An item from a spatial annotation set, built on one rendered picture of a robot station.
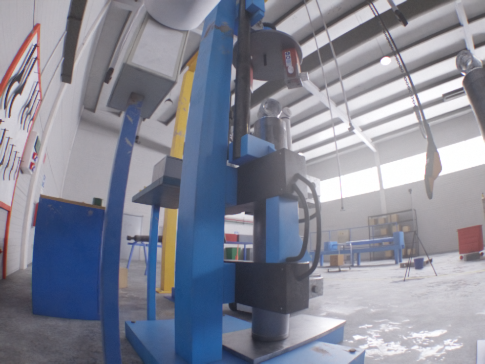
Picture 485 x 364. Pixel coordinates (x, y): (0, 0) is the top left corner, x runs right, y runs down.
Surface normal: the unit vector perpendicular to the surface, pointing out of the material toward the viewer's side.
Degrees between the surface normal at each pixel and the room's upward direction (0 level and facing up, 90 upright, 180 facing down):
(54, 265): 90
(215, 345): 90
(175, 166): 90
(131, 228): 90
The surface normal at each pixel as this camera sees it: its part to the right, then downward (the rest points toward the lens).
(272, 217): -0.78, -0.19
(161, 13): -0.27, 0.84
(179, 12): 0.04, 0.97
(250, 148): 0.62, -0.22
